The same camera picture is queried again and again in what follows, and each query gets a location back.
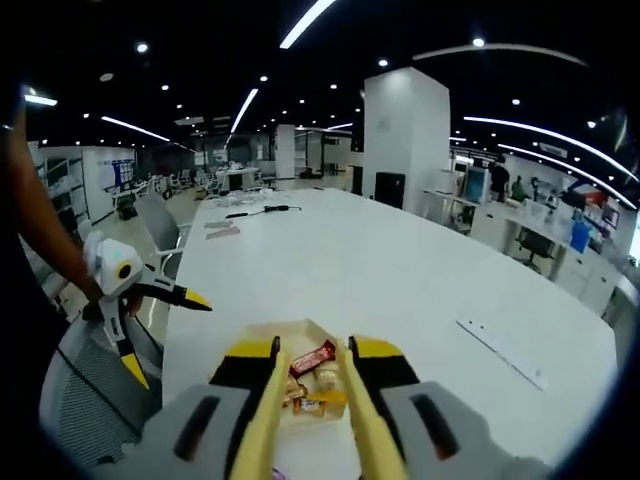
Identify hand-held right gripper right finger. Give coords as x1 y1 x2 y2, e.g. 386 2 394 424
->
348 334 556 480

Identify blue storage box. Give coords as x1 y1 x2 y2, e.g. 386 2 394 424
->
569 219 592 252

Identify person's left hand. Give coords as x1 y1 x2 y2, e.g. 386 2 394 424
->
122 294 147 320

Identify blue-screen display stand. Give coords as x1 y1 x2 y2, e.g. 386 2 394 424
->
462 167 492 204

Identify cream hexagonal container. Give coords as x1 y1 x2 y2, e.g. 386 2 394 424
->
238 318 354 424

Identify white storage shelf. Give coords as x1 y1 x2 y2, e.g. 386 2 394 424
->
29 149 92 237

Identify white flat strip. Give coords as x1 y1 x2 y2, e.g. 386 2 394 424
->
455 318 551 392

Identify grey office chair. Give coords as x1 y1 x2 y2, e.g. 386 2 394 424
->
133 193 192 279

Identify white mesh office chair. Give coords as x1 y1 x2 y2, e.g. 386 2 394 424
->
42 314 166 469

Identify yellow cake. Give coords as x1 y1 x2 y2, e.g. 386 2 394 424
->
317 367 342 392

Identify red snack bar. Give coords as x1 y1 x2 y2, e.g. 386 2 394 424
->
289 339 337 379

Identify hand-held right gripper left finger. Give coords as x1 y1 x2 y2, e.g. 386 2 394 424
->
92 337 282 480

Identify black cable with adapter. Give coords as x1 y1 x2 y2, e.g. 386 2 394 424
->
224 202 302 221

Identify black cabinet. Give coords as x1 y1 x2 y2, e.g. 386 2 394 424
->
374 172 407 209

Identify white cabinet counter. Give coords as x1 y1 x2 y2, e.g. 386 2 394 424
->
424 182 637 319

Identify gold candy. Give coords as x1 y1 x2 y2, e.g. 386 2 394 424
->
283 377 326 417

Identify black office chair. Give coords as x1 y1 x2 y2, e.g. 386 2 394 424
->
514 227 557 272

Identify orange snack packet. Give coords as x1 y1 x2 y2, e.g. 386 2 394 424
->
305 389 349 408

